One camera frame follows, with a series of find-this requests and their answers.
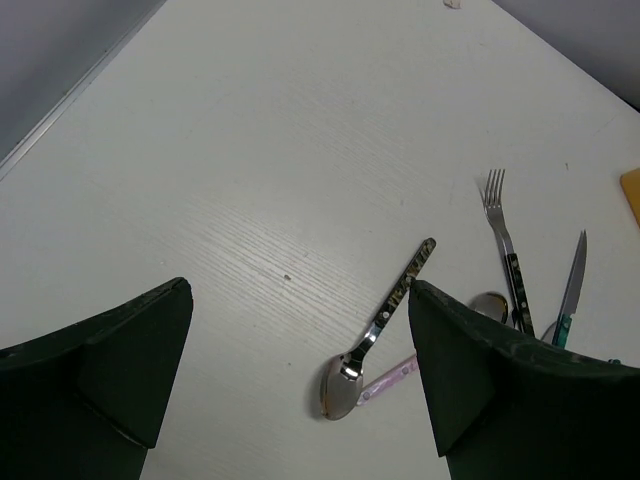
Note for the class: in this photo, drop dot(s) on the knife with green handle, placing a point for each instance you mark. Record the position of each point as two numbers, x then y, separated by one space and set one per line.
572 293

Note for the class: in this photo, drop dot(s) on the spoon with pink handle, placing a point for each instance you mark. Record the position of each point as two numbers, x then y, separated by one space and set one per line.
490 304

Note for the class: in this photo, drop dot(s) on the yellow square bin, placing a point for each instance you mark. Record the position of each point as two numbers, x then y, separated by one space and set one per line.
630 185

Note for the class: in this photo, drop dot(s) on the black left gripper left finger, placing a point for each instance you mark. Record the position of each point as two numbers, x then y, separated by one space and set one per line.
88 401

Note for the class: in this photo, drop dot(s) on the fork with black patterned handle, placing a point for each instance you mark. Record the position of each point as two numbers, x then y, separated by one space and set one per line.
492 204

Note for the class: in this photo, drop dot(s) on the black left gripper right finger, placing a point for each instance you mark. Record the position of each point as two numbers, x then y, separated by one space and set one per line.
505 405

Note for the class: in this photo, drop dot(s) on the small white paper scrap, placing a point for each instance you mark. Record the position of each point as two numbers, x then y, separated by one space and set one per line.
453 4

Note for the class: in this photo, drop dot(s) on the spoon with black patterned handle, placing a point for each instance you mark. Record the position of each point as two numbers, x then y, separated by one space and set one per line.
342 380

